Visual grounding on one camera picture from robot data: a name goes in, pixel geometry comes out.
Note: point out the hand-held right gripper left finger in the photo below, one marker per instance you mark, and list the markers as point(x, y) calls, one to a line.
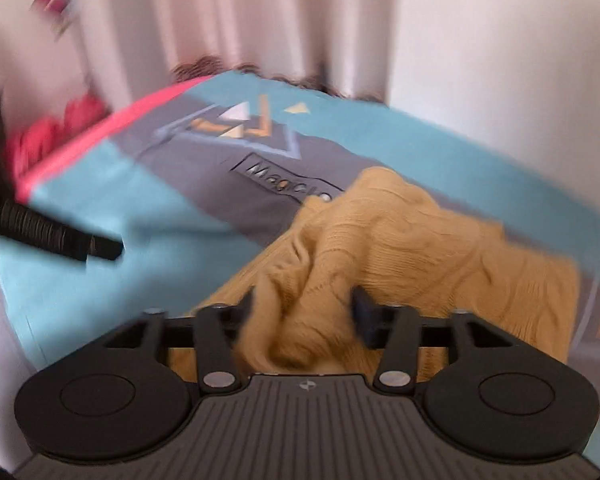
point(242, 311)

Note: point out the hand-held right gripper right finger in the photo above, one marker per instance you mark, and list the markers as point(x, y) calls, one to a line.
point(364, 317)

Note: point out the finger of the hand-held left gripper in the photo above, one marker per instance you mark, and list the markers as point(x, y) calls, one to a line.
point(105, 247)

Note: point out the teal and grey printed bedsheet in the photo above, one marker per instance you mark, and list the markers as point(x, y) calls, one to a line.
point(144, 280)

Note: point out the red cloth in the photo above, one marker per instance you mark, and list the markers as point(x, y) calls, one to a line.
point(54, 130)

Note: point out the pink patterned curtain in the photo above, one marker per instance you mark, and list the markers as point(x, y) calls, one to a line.
point(260, 15)

